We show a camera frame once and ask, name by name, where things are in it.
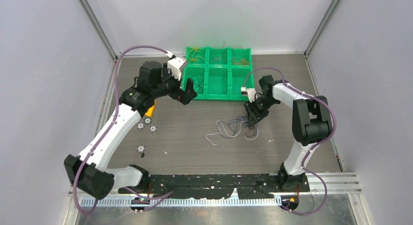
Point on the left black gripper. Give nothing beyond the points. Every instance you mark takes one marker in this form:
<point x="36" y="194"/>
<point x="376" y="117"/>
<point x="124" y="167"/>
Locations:
<point x="184" y="96"/>

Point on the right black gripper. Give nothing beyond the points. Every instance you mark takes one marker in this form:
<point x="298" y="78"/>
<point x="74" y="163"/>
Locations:
<point x="254" y="115"/>

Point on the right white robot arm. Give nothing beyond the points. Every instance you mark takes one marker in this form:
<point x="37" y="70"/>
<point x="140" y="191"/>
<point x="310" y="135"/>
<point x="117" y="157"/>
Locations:
<point x="311" y="123"/>

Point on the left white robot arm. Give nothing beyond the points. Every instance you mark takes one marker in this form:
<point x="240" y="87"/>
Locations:
<point x="88" y="171"/>

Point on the green six-compartment bin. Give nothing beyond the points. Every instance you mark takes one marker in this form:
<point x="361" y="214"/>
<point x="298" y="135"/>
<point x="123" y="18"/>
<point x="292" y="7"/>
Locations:
<point x="219" y="73"/>

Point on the yellow triangular plastic piece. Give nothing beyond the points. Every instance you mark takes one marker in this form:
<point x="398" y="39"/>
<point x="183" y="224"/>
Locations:
<point x="150" y="111"/>

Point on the poker chip upper middle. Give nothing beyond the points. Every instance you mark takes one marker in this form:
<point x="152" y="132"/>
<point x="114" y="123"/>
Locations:
<point x="147" y="121"/>

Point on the poker chip lower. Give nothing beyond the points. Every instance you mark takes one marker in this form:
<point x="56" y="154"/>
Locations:
<point x="140" y="148"/>

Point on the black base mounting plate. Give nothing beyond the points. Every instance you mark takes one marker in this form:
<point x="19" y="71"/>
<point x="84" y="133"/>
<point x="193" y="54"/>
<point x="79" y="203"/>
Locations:
<point x="218" y="186"/>

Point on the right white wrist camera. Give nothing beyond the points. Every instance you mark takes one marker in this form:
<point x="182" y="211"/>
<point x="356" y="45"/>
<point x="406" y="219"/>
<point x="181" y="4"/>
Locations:
<point x="249" y="92"/>

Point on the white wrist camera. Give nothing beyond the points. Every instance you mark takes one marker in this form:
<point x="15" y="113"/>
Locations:
<point x="249" y="92"/>
<point x="176" y="65"/>

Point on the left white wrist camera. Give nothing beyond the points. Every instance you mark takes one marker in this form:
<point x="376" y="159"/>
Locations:
<point x="176" y="65"/>

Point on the slotted white cable duct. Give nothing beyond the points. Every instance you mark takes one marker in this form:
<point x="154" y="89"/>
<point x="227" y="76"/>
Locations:
<point x="122" y="201"/>

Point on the left aluminium corner post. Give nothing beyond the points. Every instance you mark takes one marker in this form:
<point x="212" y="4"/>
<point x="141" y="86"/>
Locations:
<point x="98" y="28"/>

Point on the aluminium corner post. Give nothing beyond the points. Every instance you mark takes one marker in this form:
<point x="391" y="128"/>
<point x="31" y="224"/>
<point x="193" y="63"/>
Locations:
<point x="334" y="4"/>
<point x="98" y="28"/>

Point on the right aluminium corner post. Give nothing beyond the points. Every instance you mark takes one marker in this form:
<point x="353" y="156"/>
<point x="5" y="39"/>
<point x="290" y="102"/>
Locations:
<point x="334" y="4"/>

